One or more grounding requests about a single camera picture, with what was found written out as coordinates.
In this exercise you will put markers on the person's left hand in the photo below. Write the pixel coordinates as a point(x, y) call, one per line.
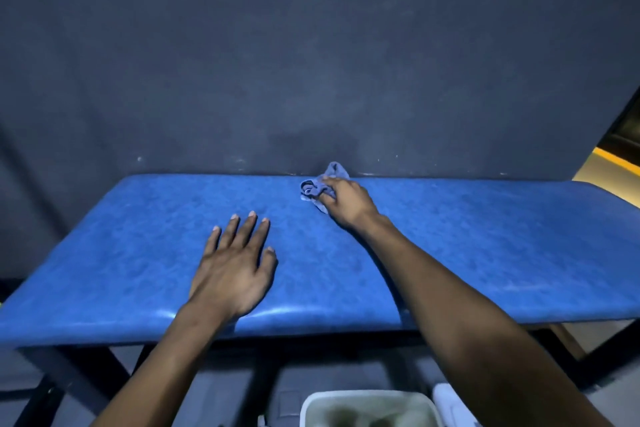
point(227, 279)

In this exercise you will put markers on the person's right hand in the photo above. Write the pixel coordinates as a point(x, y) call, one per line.
point(352, 204)

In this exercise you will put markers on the person's left thumb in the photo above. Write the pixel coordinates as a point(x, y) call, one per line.
point(267, 269)

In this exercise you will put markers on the person's left middle finger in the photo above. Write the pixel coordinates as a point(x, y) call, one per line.
point(244, 232)

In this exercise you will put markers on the person's left little finger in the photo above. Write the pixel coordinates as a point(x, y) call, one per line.
point(212, 244)

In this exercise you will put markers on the person's right thumb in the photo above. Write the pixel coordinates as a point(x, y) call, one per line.
point(327, 197)

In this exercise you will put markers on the blue cleaning cloth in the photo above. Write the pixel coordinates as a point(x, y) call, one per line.
point(312, 189)

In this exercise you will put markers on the person's left forearm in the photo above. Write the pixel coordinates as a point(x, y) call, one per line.
point(160, 371)

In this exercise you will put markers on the person's right forearm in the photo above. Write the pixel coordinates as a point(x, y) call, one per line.
point(465, 336)

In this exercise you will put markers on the blue padded bench cushion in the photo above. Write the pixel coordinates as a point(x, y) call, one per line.
point(125, 251)

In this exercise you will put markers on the white plastic bucket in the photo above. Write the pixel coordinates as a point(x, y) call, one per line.
point(370, 409)

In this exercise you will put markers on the white plastic container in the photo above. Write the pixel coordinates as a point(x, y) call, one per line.
point(452, 406)

